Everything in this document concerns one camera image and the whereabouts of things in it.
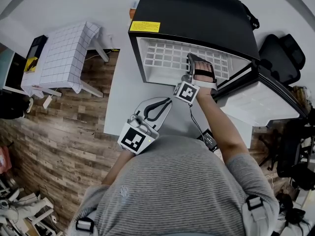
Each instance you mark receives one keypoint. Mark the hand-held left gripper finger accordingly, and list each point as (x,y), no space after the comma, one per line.
(165,118)
(144,103)

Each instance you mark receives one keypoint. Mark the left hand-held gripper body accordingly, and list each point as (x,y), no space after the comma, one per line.
(136,139)

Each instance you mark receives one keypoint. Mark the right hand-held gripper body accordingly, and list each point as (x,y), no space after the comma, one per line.
(187,92)

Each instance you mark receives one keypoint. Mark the white wire fridge shelf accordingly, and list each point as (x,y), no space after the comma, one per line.
(154,58)

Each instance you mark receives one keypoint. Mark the person's left forearm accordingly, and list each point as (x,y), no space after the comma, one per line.
(118,168)

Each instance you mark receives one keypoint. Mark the person's right forearm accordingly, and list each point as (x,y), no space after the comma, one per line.
(221,126)

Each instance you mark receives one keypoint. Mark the black mini fridge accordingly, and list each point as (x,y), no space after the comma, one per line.
(194,11)

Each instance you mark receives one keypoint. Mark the person's right hand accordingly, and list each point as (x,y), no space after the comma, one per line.
(203,66)

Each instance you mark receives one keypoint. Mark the black battery box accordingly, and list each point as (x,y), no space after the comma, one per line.
(208,140)

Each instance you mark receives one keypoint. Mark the white side table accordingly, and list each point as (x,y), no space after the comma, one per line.
(92,88)

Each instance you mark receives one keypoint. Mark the grey striped shirt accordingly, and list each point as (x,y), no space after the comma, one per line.
(172,188)

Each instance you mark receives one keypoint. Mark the black bag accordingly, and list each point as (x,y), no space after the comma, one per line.
(253,20)

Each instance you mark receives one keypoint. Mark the orange box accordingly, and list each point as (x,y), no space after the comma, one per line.
(133,12)

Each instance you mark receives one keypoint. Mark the black mesh office chair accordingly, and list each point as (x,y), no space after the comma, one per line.
(280,58)

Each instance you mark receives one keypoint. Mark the white checked tablecloth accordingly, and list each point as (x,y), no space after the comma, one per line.
(64,58)

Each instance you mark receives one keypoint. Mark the white power strip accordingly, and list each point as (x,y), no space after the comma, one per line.
(47,101)

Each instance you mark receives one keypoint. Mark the yellow box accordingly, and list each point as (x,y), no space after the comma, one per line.
(30,65)

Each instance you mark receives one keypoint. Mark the black wheeled chair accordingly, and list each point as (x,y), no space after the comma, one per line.
(292,154)

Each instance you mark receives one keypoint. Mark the white floor machine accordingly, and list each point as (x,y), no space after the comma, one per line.
(27,205)

